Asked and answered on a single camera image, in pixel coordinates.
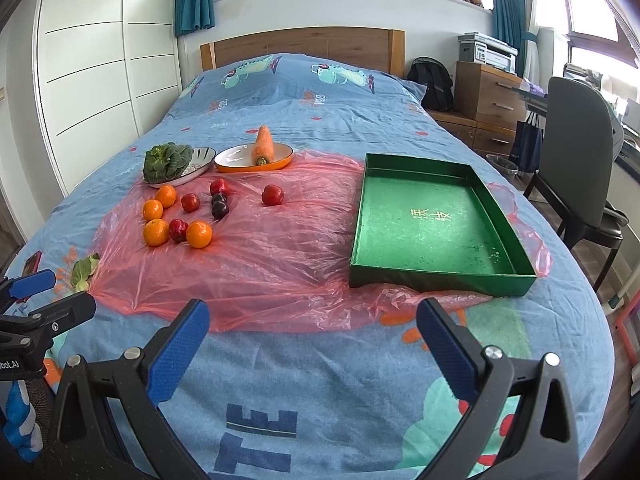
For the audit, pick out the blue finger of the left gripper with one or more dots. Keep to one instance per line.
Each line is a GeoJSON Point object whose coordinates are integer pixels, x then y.
{"type": "Point", "coordinates": [65, 314]}
{"type": "Point", "coordinates": [31, 284]}

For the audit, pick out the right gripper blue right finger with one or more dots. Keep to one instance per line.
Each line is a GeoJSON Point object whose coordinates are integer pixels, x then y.
{"type": "Point", "coordinates": [453, 348]}

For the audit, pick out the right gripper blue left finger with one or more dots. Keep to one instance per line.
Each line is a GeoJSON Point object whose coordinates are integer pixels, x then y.
{"type": "Point", "coordinates": [171, 350]}

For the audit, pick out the large orange mandarin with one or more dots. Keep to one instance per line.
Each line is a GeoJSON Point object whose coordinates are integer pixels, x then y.
{"type": "Point", "coordinates": [156, 232]}

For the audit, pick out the dark purple plum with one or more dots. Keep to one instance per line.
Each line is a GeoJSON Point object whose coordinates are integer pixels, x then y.
{"type": "Point", "coordinates": [219, 198]}
{"type": "Point", "coordinates": [219, 209]}

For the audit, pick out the small red apple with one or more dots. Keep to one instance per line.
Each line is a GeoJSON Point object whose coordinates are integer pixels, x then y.
{"type": "Point", "coordinates": [177, 229]}
{"type": "Point", "coordinates": [190, 202]}
{"type": "Point", "coordinates": [219, 186]}

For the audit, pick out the left blue white gloved hand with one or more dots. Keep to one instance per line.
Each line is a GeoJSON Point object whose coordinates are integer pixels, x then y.
{"type": "Point", "coordinates": [19, 426]}

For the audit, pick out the red smartphone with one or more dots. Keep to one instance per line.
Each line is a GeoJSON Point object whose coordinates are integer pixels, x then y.
{"type": "Point", "coordinates": [32, 263]}

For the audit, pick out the loose green leaf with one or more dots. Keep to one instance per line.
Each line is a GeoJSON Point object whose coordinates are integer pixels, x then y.
{"type": "Point", "coordinates": [83, 271]}

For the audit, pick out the green rectangular tray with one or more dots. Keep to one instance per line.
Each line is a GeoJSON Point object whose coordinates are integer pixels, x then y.
{"type": "Point", "coordinates": [432, 225]}

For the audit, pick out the pink plastic sheet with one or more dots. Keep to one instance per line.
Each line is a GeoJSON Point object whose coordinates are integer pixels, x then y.
{"type": "Point", "coordinates": [282, 268]}

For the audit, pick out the green leafy vegetable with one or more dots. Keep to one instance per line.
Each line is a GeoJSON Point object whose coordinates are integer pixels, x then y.
{"type": "Point", "coordinates": [166, 162]}

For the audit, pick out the striped patterned bowl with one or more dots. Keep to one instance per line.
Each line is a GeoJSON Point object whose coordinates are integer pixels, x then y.
{"type": "Point", "coordinates": [202, 159]}

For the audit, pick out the orange white shallow bowl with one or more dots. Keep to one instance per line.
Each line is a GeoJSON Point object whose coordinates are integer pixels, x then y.
{"type": "Point", "coordinates": [239, 159]}

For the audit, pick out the blue cartoon bed sheet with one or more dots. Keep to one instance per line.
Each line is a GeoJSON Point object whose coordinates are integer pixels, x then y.
{"type": "Point", "coordinates": [368, 403]}

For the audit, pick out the dark blue tote bag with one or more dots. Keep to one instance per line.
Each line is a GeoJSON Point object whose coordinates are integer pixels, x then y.
{"type": "Point", "coordinates": [526, 148]}

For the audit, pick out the orange carrot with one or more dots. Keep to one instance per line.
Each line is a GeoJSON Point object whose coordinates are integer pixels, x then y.
{"type": "Point", "coordinates": [263, 149]}

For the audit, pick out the grey black chair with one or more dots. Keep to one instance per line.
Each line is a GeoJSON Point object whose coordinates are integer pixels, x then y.
{"type": "Point", "coordinates": [574, 178]}

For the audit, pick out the white wardrobe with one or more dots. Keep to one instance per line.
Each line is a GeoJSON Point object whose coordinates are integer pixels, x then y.
{"type": "Point", "coordinates": [106, 73]}

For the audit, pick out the wooden drawer cabinet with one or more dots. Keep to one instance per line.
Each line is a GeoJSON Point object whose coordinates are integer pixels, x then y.
{"type": "Point", "coordinates": [487, 108]}

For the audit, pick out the grey desk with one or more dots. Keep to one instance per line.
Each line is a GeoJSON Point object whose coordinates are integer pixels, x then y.
{"type": "Point", "coordinates": [574, 102]}

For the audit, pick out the black backpack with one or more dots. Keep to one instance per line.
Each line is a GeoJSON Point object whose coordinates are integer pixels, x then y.
{"type": "Point", "coordinates": [434, 76]}

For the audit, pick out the white printer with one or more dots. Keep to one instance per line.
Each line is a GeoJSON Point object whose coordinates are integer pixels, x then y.
{"type": "Point", "coordinates": [475, 47]}

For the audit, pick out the wooden headboard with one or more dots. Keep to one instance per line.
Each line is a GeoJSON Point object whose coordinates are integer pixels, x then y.
{"type": "Point", "coordinates": [375, 48]}

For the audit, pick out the teal curtain right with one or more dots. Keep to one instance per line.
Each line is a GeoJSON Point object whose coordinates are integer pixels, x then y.
{"type": "Point", "coordinates": [514, 22]}

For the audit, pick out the wire mesh trash bin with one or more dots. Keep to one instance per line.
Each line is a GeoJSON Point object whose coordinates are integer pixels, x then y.
{"type": "Point", "coordinates": [503, 165]}

